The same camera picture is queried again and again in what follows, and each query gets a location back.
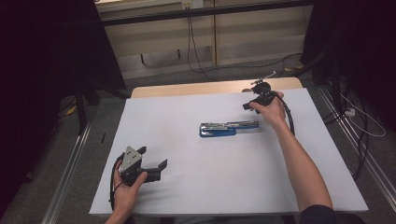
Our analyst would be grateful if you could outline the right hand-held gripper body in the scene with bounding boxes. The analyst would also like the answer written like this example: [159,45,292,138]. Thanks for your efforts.
[250,71,277,107]

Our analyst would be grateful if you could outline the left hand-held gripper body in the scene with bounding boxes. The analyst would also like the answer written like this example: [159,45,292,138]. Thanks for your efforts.
[119,146,148,188]

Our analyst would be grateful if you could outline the blue stapler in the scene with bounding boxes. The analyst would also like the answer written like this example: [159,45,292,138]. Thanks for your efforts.
[199,119,260,138]

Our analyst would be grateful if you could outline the person's right hand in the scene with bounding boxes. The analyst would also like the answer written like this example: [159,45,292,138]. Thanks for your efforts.
[248,91,288,131]

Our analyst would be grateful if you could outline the person's left hand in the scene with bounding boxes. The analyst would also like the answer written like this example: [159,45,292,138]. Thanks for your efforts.
[111,172,149,217]

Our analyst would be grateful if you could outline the beige wooden cabinet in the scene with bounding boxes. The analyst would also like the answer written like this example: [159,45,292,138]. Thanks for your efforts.
[94,0,314,80]

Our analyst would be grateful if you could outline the white paper sheet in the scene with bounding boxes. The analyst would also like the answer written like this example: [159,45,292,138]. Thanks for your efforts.
[89,88,369,217]

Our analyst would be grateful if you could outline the wooden table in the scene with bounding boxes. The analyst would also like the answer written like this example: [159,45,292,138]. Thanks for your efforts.
[130,77,304,99]

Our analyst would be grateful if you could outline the black metal stand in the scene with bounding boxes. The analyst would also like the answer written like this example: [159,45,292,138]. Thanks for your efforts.
[292,49,344,110]

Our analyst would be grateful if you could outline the black tripod stand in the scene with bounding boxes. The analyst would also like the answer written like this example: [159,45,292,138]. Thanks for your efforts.
[74,77,130,135]

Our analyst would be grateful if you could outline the black curtain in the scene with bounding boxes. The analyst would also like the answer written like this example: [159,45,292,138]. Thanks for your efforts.
[0,0,126,217]
[300,0,396,133]

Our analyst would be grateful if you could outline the person's dark blue sleeve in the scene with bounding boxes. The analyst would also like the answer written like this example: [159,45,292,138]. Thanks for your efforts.
[299,203,339,224]

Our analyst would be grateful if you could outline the black horizontal bar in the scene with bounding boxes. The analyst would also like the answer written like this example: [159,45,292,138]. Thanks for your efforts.
[101,0,314,27]

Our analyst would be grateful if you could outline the left hand-held gripper black cable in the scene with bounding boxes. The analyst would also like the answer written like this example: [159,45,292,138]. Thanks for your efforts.
[108,154,124,212]

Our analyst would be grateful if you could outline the hand-held gripper black cable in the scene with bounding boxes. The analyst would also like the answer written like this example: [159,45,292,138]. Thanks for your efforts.
[108,154,124,212]
[270,89,296,136]

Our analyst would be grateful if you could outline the right hand-held gripper black cable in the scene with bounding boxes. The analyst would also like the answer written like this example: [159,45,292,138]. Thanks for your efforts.
[270,89,296,136]

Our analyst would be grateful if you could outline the long black floor cable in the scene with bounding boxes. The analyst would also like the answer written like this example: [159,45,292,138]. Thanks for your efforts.
[199,51,304,79]

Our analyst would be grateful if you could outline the aluminium floor rail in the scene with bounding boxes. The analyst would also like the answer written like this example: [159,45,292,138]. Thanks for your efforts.
[41,123,93,224]
[317,84,396,203]

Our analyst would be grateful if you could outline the black hanging cable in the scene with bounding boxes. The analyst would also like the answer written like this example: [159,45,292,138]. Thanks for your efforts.
[186,16,197,74]
[189,16,217,81]

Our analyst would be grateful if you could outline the black floor cable bundle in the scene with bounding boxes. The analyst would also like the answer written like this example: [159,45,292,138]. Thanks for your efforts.
[321,92,372,182]

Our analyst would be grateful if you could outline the white wall outlet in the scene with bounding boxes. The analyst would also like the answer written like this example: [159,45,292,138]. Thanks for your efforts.
[181,0,205,10]

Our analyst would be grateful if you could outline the white floor cable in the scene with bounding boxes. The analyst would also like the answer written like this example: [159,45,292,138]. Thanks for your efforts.
[340,92,388,138]

